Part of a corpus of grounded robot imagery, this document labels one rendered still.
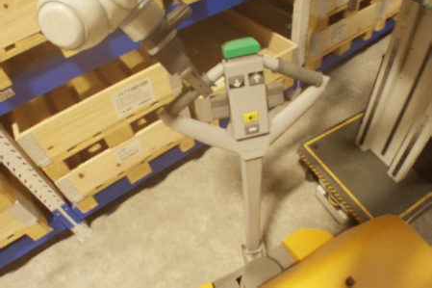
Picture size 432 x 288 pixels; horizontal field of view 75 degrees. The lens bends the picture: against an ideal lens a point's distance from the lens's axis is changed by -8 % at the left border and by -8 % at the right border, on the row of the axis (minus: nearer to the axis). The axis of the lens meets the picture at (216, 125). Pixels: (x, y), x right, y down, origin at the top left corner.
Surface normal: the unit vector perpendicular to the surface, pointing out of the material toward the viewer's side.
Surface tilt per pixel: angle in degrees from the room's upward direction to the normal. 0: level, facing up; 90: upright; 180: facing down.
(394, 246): 0
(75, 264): 0
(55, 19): 86
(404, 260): 0
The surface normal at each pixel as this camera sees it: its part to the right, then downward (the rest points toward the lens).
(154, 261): -0.10, -0.67
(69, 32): -0.14, 0.67
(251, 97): 0.17, 0.49
